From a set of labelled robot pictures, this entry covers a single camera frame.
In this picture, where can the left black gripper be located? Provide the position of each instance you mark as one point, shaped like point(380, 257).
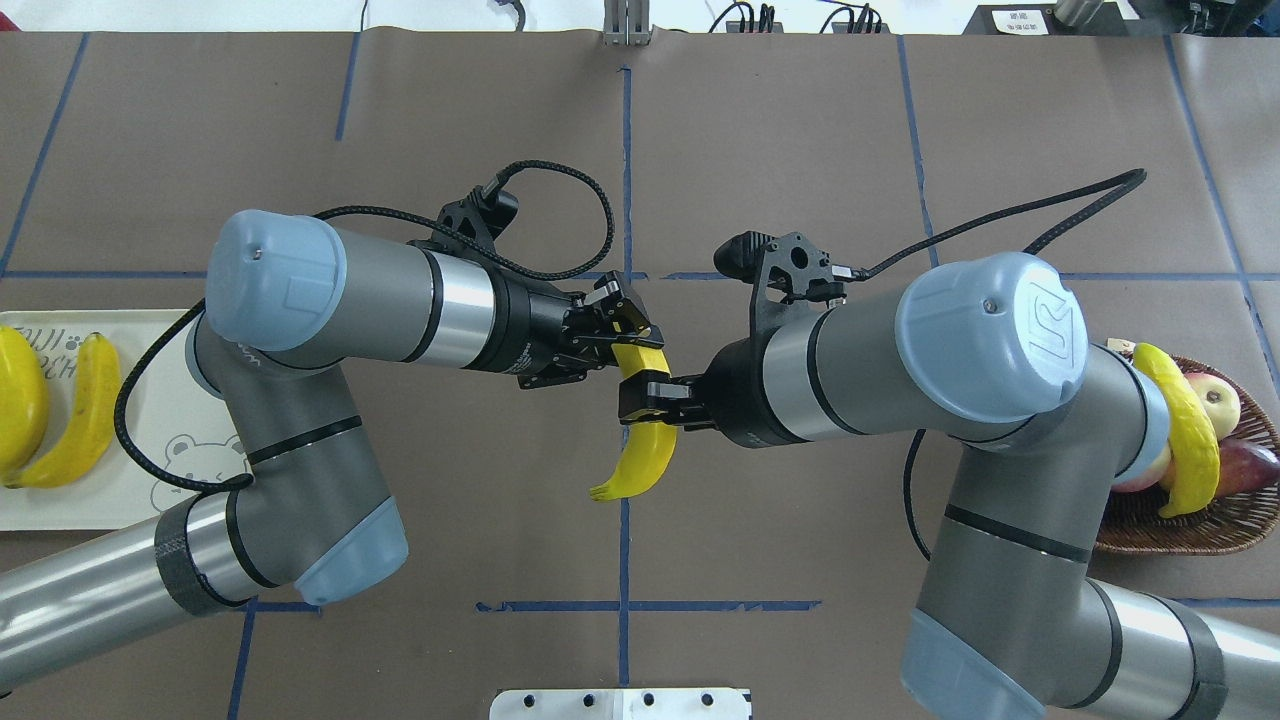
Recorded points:
point(530, 326)

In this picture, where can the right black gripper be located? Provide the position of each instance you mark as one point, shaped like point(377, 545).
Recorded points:
point(738, 392)

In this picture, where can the curved yellow banana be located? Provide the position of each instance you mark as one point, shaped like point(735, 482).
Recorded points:
point(644, 456)

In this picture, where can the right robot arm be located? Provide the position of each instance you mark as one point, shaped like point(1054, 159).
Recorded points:
point(994, 353)

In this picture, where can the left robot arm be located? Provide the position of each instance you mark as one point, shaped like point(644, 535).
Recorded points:
point(288, 299)

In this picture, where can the brown wicker basket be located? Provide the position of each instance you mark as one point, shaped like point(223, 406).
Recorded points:
point(1234, 523)

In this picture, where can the pink white apple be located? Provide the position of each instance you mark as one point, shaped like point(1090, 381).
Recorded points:
point(1219, 400)

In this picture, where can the dark red fruit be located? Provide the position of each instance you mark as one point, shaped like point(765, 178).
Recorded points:
point(1245, 467)

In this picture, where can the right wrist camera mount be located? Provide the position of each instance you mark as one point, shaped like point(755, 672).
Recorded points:
point(788, 276)

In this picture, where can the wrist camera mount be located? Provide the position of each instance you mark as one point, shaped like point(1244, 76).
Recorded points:
point(788, 276)
point(480, 216)

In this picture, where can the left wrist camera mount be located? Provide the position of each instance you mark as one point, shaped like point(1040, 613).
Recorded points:
point(480, 216)

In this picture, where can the white metal base plate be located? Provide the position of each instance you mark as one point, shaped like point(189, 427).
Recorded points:
point(623, 703)

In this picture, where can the aluminium frame post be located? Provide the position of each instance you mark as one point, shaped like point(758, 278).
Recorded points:
point(627, 23)

